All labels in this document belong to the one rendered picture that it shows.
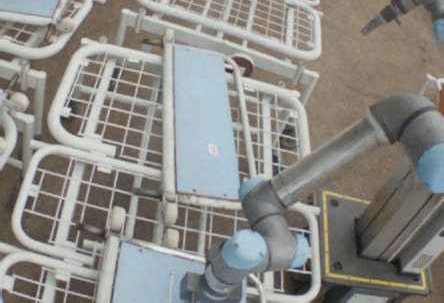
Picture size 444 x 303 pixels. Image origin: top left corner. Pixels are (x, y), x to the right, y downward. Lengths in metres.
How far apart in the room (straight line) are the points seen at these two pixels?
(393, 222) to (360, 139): 0.80
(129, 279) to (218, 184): 0.47
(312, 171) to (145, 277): 0.48
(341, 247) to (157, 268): 0.86
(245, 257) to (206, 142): 0.75
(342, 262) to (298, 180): 0.86
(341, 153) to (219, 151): 0.66
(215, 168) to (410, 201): 0.67
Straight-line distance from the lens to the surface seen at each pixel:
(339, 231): 2.02
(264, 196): 1.14
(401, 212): 1.83
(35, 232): 2.02
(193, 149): 1.66
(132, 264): 1.32
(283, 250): 1.09
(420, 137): 1.05
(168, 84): 1.85
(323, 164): 1.12
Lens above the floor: 1.69
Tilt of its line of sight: 43 degrees down
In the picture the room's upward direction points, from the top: 22 degrees clockwise
